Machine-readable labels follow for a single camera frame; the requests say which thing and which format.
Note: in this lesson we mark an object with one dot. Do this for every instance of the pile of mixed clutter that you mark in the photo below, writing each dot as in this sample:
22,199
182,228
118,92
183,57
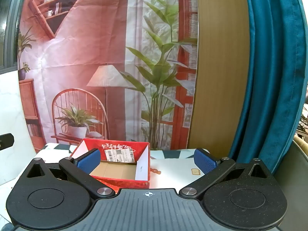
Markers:
303,120

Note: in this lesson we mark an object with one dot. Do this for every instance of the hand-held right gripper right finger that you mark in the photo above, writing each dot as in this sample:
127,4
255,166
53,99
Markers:
205,162

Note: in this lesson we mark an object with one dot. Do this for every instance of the printed backdrop cloth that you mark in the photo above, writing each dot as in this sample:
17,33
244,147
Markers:
96,53

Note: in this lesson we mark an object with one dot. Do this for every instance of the white board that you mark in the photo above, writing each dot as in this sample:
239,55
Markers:
12,105

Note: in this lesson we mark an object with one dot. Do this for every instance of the beige curved furniture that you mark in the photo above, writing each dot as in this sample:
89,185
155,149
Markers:
293,173

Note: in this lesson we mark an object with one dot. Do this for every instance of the wooden panel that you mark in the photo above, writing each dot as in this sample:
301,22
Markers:
221,65

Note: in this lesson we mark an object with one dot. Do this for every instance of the teal curtain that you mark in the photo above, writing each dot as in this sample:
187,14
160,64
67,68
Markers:
272,77

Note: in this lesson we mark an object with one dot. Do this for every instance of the red cardboard box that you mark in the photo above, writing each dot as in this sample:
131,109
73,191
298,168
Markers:
120,146

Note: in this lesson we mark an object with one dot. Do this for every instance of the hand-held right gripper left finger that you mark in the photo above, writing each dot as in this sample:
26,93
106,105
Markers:
89,161

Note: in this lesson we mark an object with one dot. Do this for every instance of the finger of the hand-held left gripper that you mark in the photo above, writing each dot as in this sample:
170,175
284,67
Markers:
6,140

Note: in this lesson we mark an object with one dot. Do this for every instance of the grey window frame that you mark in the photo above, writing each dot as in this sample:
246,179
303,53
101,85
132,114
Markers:
12,28

